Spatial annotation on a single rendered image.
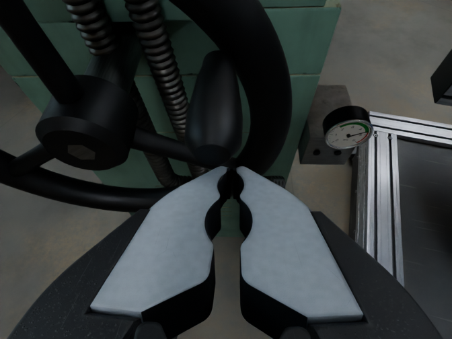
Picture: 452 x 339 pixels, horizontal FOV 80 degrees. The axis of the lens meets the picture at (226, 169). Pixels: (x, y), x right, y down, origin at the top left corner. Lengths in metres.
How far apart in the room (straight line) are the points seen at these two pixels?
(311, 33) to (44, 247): 1.10
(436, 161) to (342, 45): 0.95
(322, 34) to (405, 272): 0.67
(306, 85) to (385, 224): 0.56
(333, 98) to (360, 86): 1.06
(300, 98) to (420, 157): 0.71
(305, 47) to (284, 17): 0.05
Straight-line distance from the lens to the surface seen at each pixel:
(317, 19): 0.36
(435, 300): 0.90
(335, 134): 0.41
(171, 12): 0.24
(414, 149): 1.10
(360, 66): 1.69
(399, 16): 2.19
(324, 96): 0.52
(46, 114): 0.21
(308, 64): 0.39
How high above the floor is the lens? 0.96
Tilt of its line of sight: 58 degrees down
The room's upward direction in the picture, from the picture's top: 4 degrees counter-clockwise
